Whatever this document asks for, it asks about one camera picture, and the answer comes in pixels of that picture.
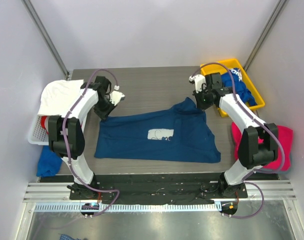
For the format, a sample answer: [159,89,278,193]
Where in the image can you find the dark blue mickey t shirt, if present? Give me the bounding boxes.
[94,97,221,164]

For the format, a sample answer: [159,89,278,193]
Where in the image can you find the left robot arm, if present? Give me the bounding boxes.
[39,76,125,200]

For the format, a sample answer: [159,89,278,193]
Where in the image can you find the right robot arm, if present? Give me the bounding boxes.
[188,72,279,198]

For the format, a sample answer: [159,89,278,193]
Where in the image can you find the yellow plastic tray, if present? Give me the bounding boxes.
[199,58,266,112]

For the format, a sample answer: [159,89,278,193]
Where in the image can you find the royal blue t shirt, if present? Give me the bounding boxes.
[221,68,257,107]

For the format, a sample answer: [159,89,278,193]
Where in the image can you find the white t shirt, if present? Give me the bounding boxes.
[37,79,84,116]

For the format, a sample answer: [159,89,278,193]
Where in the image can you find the red t shirt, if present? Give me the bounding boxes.
[40,115,49,131]

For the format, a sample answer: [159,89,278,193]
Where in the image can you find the white plastic laundry basket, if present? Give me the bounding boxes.
[27,114,88,146]

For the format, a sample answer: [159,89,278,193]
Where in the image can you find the pink folded t shirt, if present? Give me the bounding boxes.
[231,122,294,172]

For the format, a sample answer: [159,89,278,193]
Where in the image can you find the blue folded t shirt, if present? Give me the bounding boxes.
[36,145,63,178]

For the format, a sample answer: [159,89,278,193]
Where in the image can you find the grey folded t shirt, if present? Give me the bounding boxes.
[262,153,292,174]

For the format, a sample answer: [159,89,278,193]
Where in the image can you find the checkered cloth bottom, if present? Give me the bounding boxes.
[59,234,87,240]

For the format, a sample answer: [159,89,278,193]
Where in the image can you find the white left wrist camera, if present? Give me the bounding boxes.
[109,85,125,106]

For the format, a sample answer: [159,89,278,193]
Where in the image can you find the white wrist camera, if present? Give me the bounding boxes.
[188,74,207,94]
[109,85,125,106]

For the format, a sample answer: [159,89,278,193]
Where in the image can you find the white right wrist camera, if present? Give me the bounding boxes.
[188,74,207,94]

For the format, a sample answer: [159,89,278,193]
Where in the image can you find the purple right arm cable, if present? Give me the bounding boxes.
[190,62,286,220]

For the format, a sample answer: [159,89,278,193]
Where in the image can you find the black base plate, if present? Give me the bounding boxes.
[67,173,248,205]

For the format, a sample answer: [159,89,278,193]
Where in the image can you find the aluminium frame post left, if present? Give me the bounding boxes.
[21,0,70,79]

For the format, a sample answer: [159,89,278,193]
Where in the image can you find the aluminium frame post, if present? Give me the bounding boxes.
[21,0,70,79]
[243,0,289,71]

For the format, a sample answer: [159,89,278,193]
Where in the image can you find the aluminium frame post right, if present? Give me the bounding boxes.
[243,0,289,71]

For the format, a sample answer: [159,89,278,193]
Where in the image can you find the slotted cable duct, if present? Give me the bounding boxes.
[34,201,222,213]

